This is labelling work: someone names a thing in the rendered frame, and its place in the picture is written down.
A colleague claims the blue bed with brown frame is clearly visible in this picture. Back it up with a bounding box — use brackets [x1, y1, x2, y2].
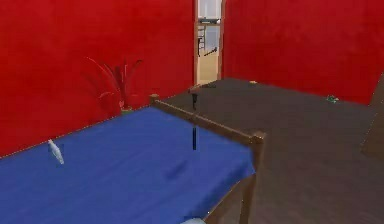
[0, 93, 268, 224]

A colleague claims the small white bottle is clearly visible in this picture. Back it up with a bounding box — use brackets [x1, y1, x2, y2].
[47, 138, 66, 166]

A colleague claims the thin dark blue stick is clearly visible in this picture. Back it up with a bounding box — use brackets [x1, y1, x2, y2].
[191, 125, 198, 151]

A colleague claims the pale blue pillow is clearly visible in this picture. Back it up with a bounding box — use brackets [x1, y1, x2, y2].
[180, 217, 207, 224]

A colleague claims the red house plant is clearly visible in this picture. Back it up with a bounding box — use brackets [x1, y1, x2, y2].
[84, 56, 145, 115]

